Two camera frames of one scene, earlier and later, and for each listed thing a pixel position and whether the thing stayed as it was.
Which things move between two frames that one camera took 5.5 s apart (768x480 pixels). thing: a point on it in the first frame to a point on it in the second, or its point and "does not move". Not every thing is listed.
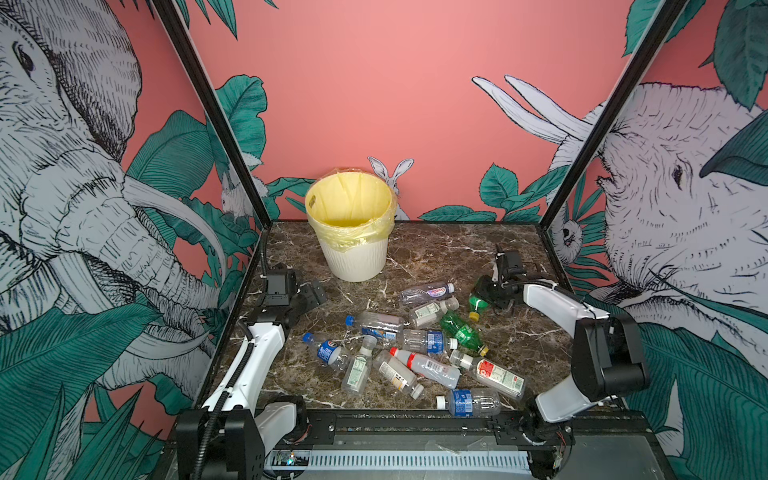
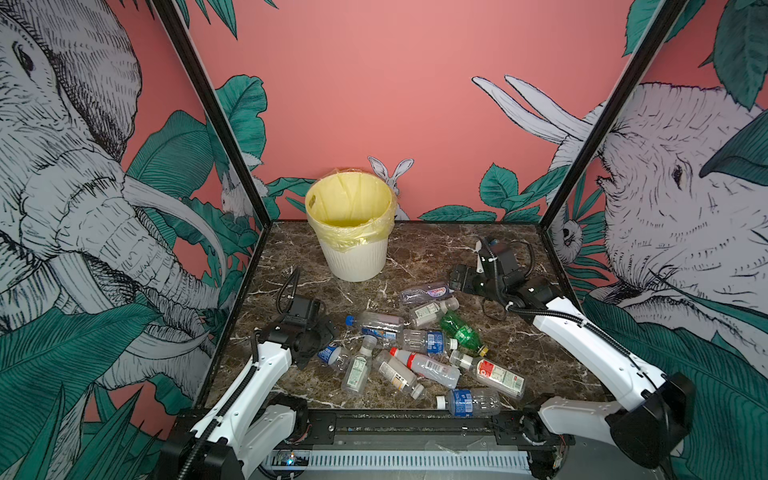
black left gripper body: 303,299 to 319,336
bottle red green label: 491,375 does not move
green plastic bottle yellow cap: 465,335 does not move
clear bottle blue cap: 378,325 does not move
